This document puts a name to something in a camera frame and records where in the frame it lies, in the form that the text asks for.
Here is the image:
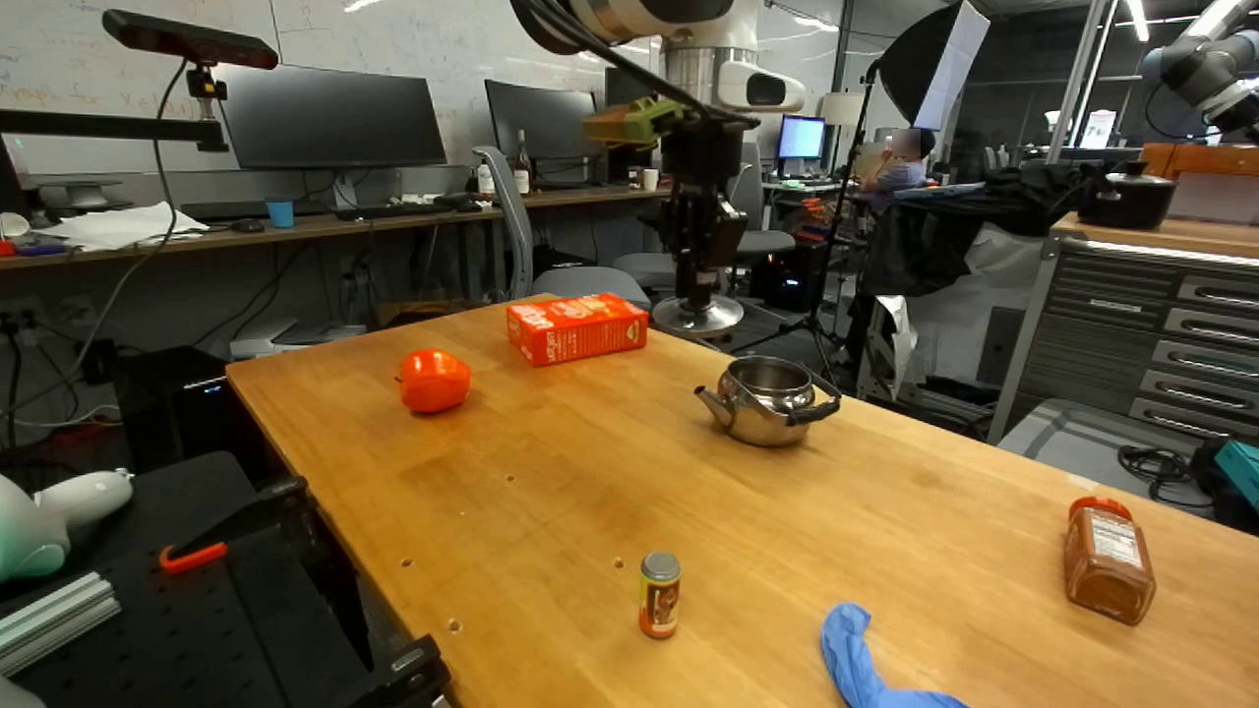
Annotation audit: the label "gray curved-back chair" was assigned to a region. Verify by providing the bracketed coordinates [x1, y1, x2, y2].
[468, 140, 655, 313]

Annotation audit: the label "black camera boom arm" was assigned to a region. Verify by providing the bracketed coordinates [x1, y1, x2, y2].
[0, 106, 232, 156]

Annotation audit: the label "orange wooden board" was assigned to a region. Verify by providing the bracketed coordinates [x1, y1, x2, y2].
[1137, 136, 1259, 184]

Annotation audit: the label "gray seat office chair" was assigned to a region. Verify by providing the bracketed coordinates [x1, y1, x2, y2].
[735, 191, 808, 330]

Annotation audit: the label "long wooden desk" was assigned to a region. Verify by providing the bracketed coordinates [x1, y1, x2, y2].
[0, 181, 691, 277]

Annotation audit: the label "black breadboard table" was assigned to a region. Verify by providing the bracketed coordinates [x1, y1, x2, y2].
[0, 447, 457, 708]

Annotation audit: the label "black stereo camera bar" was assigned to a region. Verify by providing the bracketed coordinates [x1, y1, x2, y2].
[97, 9, 283, 76]

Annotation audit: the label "gray drawer cabinet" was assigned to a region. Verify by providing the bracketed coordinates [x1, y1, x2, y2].
[989, 211, 1259, 447]

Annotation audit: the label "steel kettle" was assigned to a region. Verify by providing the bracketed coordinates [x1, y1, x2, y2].
[691, 355, 844, 451]

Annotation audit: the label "orange-brown spice bottle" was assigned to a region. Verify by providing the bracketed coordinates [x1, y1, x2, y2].
[1058, 492, 1160, 628]

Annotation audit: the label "small yellow-label jar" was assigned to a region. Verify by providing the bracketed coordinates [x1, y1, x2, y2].
[637, 545, 686, 645]

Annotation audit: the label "black table clamp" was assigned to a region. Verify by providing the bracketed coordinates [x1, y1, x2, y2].
[341, 635, 460, 708]

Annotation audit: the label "black clamp orange handle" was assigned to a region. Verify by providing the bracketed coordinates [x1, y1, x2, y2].
[154, 475, 313, 583]

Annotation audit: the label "seated person blue shirt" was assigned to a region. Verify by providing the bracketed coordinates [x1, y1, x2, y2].
[874, 121, 935, 195]

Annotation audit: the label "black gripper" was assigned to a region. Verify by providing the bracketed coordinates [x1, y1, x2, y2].
[653, 113, 754, 307]

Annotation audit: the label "blue cloth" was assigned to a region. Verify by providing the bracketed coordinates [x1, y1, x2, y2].
[819, 603, 977, 708]

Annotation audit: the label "white printed bag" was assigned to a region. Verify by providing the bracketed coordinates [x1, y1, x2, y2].
[874, 292, 926, 405]

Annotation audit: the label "black photo softbox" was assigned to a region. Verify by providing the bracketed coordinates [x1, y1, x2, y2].
[874, 0, 996, 134]

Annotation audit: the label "orange cracker box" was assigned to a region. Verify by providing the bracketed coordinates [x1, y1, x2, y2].
[505, 286, 653, 371]

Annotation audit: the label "white papers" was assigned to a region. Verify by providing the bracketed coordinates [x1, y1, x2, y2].
[34, 201, 211, 256]

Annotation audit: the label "black hanging camera cable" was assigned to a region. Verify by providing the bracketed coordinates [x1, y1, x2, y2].
[72, 60, 195, 384]

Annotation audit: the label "orange toy tomato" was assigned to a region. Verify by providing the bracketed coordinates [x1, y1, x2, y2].
[392, 345, 474, 422]

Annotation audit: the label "large dark monitor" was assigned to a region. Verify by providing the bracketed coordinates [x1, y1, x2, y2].
[211, 66, 452, 176]

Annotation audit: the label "black cloth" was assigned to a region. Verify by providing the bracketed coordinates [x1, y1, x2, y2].
[856, 153, 1145, 304]

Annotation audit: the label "aluminium extrusion bar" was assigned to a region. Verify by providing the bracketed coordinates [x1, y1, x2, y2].
[0, 568, 127, 680]

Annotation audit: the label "lit computer monitor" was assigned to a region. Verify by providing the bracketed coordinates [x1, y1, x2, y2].
[773, 111, 835, 168]

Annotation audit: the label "black computer tower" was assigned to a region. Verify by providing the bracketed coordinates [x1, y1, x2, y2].
[111, 344, 250, 473]

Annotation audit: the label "teal case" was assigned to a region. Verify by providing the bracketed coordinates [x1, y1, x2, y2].
[1204, 435, 1259, 521]

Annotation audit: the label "dark desk monitor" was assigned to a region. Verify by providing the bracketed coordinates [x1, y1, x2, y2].
[481, 76, 611, 168]

